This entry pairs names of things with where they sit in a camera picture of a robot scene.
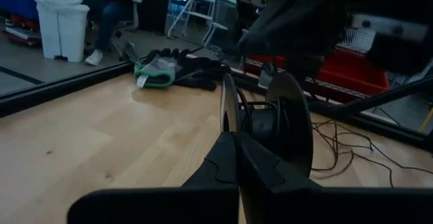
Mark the grey mesh chair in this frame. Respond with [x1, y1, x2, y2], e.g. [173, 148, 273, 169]
[202, 0, 238, 49]

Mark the green circuit board device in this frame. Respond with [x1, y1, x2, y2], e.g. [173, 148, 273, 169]
[133, 56, 179, 89]

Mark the blue cart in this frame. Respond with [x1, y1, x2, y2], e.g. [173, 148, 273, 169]
[0, 0, 40, 24]

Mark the black work glove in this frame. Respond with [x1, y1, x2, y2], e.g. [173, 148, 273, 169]
[145, 47, 231, 92]

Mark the black pillar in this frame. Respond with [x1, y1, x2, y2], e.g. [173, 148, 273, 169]
[138, 0, 173, 35]

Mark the thin black cord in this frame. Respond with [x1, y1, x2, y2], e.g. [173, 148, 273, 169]
[236, 87, 433, 188]

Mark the red storage bin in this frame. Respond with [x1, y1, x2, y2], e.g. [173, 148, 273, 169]
[243, 49, 390, 98]

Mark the white wire basket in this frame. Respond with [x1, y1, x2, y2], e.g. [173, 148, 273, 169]
[336, 27, 378, 54]

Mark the black aluminium table frame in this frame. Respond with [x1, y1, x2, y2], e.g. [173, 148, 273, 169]
[0, 44, 433, 150]

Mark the white trash bin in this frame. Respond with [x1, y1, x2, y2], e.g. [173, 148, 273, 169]
[28, 0, 91, 64]

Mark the black cord spool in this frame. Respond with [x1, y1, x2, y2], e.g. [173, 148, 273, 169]
[219, 70, 314, 178]

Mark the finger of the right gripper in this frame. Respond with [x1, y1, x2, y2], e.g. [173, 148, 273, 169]
[286, 56, 325, 87]
[238, 0, 351, 58]

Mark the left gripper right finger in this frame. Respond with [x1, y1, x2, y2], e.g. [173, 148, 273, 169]
[236, 134, 321, 224]

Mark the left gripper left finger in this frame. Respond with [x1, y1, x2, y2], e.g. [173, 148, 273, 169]
[181, 131, 240, 188]

